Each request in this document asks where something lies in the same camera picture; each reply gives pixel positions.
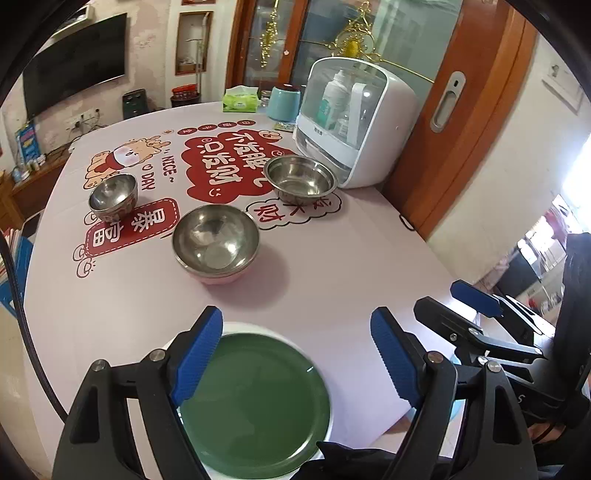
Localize white countertop sterilizer cabinet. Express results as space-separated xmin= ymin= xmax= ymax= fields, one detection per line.
xmin=293 ymin=56 xmax=420 ymax=189

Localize white wall switch panel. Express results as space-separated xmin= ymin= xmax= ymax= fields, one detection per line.
xmin=542 ymin=65 xmax=583 ymax=112

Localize stack of books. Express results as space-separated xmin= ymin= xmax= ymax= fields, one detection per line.
xmin=0 ymin=226 xmax=24 ymax=278

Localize wooden sliding door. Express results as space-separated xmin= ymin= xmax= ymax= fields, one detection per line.
xmin=383 ymin=9 xmax=541 ymax=241

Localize black wall television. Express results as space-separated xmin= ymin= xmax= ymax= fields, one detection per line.
xmin=22 ymin=13 xmax=127 ymax=118

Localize wide steel bowl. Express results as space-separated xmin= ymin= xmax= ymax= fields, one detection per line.
xmin=263 ymin=155 xmax=338 ymax=202

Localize blue plastic stool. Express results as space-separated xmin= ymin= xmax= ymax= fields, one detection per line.
xmin=0 ymin=240 xmax=33 ymax=319

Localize glass display cabinet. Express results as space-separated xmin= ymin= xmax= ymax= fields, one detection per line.
xmin=226 ymin=0 xmax=462 ymax=104

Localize wall power outlets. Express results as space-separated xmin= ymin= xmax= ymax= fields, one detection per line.
xmin=65 ymin=108 xmax=100 ymax=130

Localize wooden wall niche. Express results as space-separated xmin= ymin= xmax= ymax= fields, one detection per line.
xmin=174 ymin=10 xmax=214 ymax=76

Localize pink-bottomed steel bowl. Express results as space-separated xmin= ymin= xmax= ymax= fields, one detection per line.
xmin=172 ymin=204 xmax=260 ymax=284

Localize black cable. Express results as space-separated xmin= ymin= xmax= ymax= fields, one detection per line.
xmin=0 ymin=235 xmax=68 ymax=421

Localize white paper plate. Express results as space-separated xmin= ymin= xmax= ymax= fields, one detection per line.
xmin=171 ymin=322 xmax=335 ymax=480

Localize green tissue pack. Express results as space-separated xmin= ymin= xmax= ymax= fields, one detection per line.
xmin=222 ymin=86 xmax=259 ymax=113

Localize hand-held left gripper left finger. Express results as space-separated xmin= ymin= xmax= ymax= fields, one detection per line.
xmin=55 ymin=306 xmax=225 ymax=480

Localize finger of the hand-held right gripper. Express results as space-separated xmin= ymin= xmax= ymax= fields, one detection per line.
xmin=450 ymin=279 xmax=555 ymax=337
xmin=413 ymin=298 xmax=546 ymax=358

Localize silver door handle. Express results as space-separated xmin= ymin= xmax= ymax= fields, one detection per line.
xmin=430 ymin=71 xmax=466 ymax=134

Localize red cup rack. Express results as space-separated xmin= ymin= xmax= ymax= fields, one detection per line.
xmin=171 ymin=84 xmax=202 ymax=108

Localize gold ornament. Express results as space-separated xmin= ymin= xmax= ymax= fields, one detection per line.
xmin=300 ymin=2 xmax=435 ymax=84

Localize blue standing sign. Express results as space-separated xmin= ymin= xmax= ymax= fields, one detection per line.
xmin=14 ymin=122 xmax=42 ymax=162

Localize green plate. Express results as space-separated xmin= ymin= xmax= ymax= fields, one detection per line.
xmin=178 ymin=333 xmax=333 ymax=472

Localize small steel bowl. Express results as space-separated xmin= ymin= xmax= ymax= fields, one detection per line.
xmin=88 ymin=173 xmax=139 ymax=224

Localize light blue cup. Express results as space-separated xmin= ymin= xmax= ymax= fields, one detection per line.
xmin=268 ymin=85 xmax=303 ymax=124

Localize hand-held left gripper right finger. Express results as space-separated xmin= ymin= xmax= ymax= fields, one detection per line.
xmin=370 ymin=307 xmax=541 ymax=480

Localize wooden television cabinet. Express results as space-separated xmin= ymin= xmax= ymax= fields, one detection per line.
xmin=0 ymin=152 xmax=70 ymax=232

